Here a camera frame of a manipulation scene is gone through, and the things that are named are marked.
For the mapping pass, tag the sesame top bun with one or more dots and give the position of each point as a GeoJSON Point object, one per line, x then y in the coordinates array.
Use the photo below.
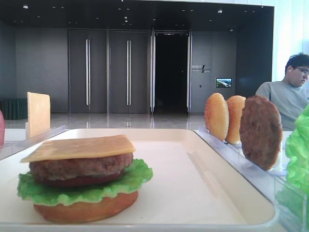
{"type": "Point", "coordinates": [217, 116]}

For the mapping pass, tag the green lettuce leaf on burger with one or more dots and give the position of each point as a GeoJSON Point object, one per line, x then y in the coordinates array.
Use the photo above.
{"type": "Point", "coordinates": [132, 180]}

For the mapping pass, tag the brown meat patty on burger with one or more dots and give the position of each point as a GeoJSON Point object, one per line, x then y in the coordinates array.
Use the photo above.
{"type": "Point", "coordinates": [71, 168]}

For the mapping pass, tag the red tomato slice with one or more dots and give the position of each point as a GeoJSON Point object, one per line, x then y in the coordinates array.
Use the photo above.
{"type": "Point", "coordinates": [81, 181]}

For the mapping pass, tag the upright brown meat patty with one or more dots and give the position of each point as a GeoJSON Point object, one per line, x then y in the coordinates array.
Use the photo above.
{"type": "Point", "coordinates": [261, 132]}

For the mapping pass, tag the yellow cheese slice on burger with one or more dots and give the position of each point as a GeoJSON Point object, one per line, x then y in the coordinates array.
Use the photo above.
{"type": "Point", "coordinates": [83, 148]}

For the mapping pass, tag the upright yellow cheese slice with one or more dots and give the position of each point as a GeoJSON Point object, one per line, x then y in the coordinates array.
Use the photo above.
{"type": "Point", "coordinates": [39, 111]}

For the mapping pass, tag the green lettuce in rack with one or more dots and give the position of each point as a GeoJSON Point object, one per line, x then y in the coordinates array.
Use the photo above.
{"type": "Point", "coordinates": [297, 150]}

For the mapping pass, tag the dark double door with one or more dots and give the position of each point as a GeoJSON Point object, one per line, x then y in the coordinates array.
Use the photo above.
{"type": "Point", "coordinates": [108, 71]}

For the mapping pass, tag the cream plastic serving tray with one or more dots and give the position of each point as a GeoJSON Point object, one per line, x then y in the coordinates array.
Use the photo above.
{"type": "Point", "coordinates": [193, 189]}

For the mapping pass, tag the bottom bun slice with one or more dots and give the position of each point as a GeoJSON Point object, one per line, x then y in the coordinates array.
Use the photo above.
{"type": "Point", "coordinates": [82, 212]}

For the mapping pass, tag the white patty holder clip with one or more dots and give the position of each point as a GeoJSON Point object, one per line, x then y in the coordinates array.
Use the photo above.
{"type": "Point", "coordinates": [279, 168]}

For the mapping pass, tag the seated man in grey shirt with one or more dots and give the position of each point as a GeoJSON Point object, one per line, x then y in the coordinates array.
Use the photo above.
{"type": "Point", "coordinates": [289, 94]}

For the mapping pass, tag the green draped table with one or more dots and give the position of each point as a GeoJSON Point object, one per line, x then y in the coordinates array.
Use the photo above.
{"type": "Point", "coordinates": [14, 109]}

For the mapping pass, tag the clear acrylic rack left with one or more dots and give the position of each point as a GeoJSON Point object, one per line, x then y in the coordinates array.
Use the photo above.
{"type": "Point", "coordinates": [12, 147]}

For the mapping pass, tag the clear acrylic rack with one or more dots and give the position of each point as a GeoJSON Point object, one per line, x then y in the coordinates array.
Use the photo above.
{"type": "Point", "coordinates": [264, 182]}
{"type": "Point", "coordinates": [12, 147]}

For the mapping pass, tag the red food piece left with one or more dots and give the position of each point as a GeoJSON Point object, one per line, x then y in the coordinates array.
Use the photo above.
{"type": "Point", "coordinates": [2, 129]}

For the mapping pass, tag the clear acrylic rack right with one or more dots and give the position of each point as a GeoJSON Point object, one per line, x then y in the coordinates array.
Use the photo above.
{"type": "Point", "coordinates": [264, 182]}

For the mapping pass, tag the small wall screen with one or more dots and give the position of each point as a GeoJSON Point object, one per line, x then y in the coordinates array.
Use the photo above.
{"type": "Point", "coordinates": [224, 82]}

